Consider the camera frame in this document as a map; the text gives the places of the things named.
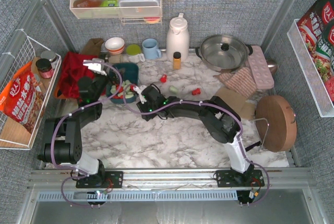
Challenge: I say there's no red capsule mid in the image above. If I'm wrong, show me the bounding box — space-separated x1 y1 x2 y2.
112 96 123 100

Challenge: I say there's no teal storage basket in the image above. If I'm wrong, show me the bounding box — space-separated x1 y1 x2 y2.
106 63 139 104

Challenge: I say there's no striped pink cloth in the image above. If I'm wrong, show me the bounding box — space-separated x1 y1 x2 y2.
214 67 257 99

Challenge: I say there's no brown cardboard sheet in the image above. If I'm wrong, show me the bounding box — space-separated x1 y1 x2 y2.
238 102 256 120
215 87 246 113

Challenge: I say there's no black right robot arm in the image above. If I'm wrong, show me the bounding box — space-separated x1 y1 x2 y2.
134 85 254 183

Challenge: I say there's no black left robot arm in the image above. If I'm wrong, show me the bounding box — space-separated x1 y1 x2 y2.
38 75 110 176

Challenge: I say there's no pepper grinder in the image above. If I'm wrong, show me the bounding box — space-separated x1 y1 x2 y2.
100 53 124 64

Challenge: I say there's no red cloth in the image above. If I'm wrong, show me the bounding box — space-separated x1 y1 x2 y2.
54 52 96 99

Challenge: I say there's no brown paper bag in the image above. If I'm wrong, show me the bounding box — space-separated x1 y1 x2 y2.
80 38 104 56

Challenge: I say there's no white striped bowl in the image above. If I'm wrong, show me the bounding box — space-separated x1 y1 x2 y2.
105 37 125 55

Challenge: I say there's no orange spice bottle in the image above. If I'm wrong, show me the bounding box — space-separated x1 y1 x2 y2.
173 52 181 69

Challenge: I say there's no green lidded cup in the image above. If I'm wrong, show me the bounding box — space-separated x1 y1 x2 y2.
126 44 145 63

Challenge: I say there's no blue mug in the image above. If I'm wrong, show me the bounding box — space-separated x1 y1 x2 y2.
142 39 162 60

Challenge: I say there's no steel lid jar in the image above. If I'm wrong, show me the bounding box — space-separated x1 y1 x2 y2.
40 50 57 69

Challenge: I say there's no dark lid jar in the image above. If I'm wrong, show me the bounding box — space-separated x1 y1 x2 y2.
35 58 54 79

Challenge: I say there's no white thermos jug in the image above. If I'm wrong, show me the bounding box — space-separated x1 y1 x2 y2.
166 13 190 62

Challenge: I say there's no red snack bag left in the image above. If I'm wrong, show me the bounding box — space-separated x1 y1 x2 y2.
1 62 44 133

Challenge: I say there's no steel pot with lid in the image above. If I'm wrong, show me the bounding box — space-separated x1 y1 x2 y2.
195 34 253 73

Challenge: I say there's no clear plastic food container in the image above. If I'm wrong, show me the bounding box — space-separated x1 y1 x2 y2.
118 0 160 18

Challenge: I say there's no pink egg tray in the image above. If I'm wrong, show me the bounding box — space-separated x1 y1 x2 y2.
246 44 275 90

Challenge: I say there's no round wooden board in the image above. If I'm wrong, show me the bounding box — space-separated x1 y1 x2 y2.
255 95 297 152

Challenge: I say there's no steel ladle bowl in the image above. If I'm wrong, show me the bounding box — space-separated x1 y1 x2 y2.
266 59 278 75

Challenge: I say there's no red seasoning packets right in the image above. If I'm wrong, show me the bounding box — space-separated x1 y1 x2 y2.
297 0 333 101

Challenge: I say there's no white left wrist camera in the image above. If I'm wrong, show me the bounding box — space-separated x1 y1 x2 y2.
83 58 107 76

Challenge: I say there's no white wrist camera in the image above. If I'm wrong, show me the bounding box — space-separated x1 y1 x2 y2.
83 58 107 76
136 85 147 104

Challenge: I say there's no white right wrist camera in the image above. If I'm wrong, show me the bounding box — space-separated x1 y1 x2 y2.
136 85 147 104

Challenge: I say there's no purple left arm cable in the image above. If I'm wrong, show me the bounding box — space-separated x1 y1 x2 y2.
51 63 123 207

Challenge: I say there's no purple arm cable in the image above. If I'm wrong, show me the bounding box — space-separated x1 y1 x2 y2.
122 88 271 206
51 63 123 207

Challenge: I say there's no white wire basket left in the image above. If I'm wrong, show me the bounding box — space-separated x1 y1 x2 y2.
1 29 62 150

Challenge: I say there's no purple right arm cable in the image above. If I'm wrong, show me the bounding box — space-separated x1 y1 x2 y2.
122 88 271 206

